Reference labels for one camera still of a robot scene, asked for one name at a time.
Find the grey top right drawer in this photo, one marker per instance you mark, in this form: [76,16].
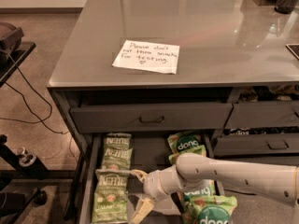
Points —
[264,114]

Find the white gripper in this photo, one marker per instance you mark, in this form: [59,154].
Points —
[153,184]

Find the grey middle right drawer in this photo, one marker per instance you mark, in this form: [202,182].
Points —
[257,144]

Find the green dang bag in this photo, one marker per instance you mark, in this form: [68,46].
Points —
[208,189]
[200,150]
[183,141]
[209,209]

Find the white handwritten paper note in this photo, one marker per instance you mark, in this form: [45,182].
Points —
[146,56]

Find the green Dang bag front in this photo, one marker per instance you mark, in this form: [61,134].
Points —
[209,209]

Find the open grey middle drawer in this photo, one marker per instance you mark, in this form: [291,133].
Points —
[150,153]

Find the green kettle chip bag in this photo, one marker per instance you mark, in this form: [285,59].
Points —
[110,198]
[116,159]
[118,140]

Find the green Kettle chip bag back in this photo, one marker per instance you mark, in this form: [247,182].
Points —
[118,140]

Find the grey bottom right drawer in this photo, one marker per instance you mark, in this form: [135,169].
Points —
[277,160]

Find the grey top left drawer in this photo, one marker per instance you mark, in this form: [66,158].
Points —
[150,117]

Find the green Kettle chip bag middle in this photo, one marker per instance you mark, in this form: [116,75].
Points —
[116,159]

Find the grey metal drawer cabinet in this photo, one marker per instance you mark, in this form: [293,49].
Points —
[207,89]

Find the green Dang bag back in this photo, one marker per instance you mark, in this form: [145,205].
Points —
[183,141]

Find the dark snack bags right drawer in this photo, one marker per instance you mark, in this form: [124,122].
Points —
[270,93]

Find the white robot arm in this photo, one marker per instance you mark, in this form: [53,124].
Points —
[277,182]

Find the green Kettle chip bag front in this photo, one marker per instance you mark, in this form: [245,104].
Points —
[110,198]

